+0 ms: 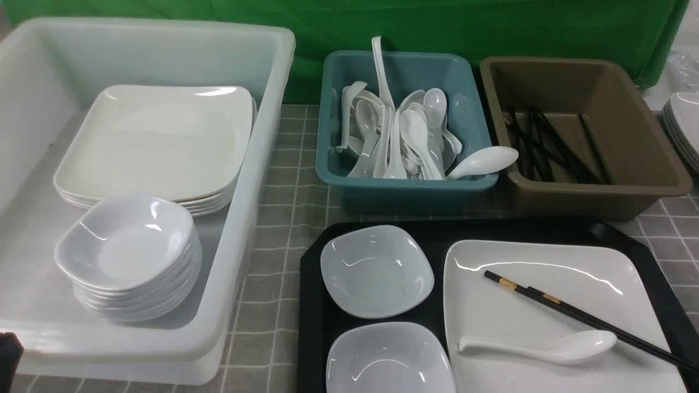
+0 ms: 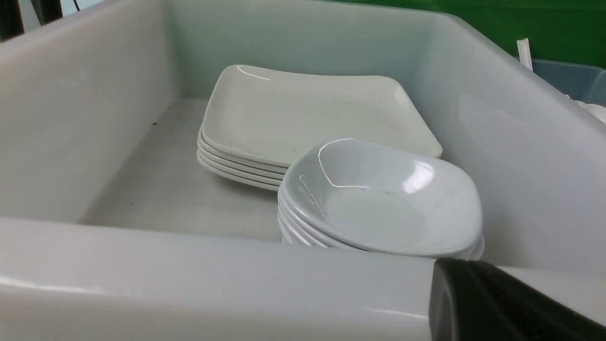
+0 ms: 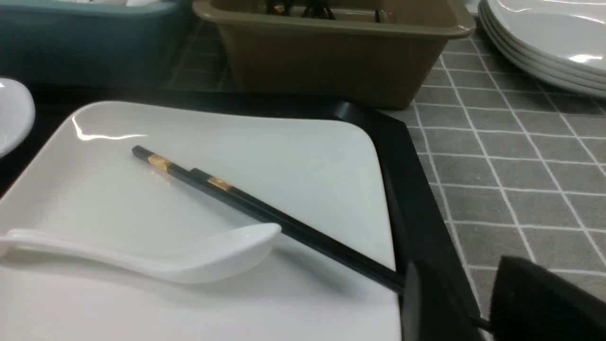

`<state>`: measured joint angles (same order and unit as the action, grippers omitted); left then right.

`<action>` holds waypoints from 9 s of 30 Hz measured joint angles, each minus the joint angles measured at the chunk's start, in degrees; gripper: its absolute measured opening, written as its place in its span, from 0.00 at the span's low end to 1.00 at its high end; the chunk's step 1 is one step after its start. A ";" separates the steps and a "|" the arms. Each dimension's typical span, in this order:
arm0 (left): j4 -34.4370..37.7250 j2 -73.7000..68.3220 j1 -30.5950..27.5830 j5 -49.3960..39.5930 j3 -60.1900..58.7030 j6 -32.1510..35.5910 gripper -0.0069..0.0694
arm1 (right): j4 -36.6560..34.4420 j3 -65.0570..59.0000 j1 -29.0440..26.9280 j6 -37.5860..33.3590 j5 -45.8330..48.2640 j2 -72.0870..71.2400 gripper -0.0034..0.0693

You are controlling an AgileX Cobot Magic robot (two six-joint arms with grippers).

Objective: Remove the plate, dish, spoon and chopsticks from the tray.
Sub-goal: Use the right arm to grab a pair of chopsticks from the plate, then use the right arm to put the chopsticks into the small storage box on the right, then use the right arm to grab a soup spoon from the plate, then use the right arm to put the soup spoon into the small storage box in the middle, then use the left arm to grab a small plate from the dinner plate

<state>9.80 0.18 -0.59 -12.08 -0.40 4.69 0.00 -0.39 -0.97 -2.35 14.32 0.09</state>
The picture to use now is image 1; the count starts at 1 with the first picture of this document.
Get pile of white spoons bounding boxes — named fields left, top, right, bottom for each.
left=335, top=81, right=465, bottom=181

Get large white plastic bin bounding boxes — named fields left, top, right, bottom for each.
left=1, top=17, right=295, bottom=385

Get white plates stack at right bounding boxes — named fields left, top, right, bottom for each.
left=662, top=92, right=698, bottom=174

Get white bowl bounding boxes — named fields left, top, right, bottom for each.
left=319, top=225, right=435, bottom=319
left=325, top=321, right=457, bottom=392

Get white spoon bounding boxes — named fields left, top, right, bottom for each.
left=458, top=329, right=617, bottom=365
left=446, top=145, right=519, bottom=180
left=371, top=35, right=395, bottom=110

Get black chopstick with gold band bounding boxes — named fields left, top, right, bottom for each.
left=484, top=270, right=699, bottom=372

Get teal plastic bin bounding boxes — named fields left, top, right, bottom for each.
left=316, top=50, right=499, bottom=216

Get black chopsticks in brown bin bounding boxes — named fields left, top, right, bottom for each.
left=503, top=105, right=613, bottom=186

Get brown plastic bin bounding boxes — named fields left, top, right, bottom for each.
left=480, top=56, right=692, bottom=221

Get black serving tray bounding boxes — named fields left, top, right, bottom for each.
left=297, top=217, right=698, bottom=392

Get stack of white square plates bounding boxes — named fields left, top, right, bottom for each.
left=53, top=85, right=258, bottom=217

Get white spoon on bin edge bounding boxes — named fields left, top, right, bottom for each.
left=446, top=145, right=519, bottom=180

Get large white square plate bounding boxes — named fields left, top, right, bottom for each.
left=443, top=240, right=696, bottom=392

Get upright white spoon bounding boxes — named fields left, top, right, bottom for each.
left=371, top=35, right=395, bottom=110

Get green backdrop cloth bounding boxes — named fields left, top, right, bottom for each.
left=2, top=1, right=689, bottom=104

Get stack of white small bowls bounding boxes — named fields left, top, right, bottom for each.
left=54, top=194, right=203, bottom=323

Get grey checked tablecloth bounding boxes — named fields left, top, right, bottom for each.
left=11, top=104, right=697, bottom=392

